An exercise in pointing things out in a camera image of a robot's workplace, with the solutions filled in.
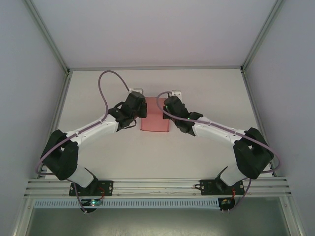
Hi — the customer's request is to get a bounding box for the pink cloth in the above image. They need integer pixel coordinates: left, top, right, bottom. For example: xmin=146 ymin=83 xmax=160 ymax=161
xmin=139 ymin=97 xmax=171 ymax=133

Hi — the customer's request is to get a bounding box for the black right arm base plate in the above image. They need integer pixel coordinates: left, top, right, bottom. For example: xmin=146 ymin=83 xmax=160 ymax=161
xmin=199 ymin=179 xmax=246 ymax=197

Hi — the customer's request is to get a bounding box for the aluminium frame back bar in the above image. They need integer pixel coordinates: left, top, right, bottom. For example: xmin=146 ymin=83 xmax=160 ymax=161
xmin=67 ymin=65 xmax=244 ymax=72

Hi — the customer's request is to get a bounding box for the circuit board with green light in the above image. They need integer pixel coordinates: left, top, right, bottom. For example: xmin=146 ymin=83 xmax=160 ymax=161
xmin=81 ymin=199 xmax=104 ymax=207

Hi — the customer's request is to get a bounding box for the white slotted cable duct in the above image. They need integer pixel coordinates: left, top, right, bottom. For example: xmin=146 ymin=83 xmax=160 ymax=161
xmin=33 ymin=198 xmax=221 ymax=209

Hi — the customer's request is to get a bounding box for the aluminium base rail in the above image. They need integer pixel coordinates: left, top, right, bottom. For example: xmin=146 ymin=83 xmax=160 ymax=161
xmin=24 ymin=180 xmax=293 ymax=198

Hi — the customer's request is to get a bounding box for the aluminium frame post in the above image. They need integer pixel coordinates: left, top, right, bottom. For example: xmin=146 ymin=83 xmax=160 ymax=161
xmin=240 ymin=0 xmax=284 ymax=74
xmin=26 ymin=0 xmax=72 ymax=76

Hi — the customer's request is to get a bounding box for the short purple base cable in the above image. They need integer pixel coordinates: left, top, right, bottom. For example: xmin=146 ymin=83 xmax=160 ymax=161
xmin=230 ymin=178 xmax=252 ymax=212
xmin=73 ymin=183 xmax=88 ymax=213

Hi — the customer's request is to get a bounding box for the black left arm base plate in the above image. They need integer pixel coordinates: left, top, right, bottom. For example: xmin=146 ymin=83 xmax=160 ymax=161
xmin=68 ymin=180 xmax=114 ymax=197

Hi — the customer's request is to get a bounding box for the aluminium table side rail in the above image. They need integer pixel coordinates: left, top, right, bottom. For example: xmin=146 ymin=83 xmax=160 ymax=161
xmin=14 ymin=71 xmax=72 ymax=236
xmin=242 ymin=71 xmax=310 ymax=236

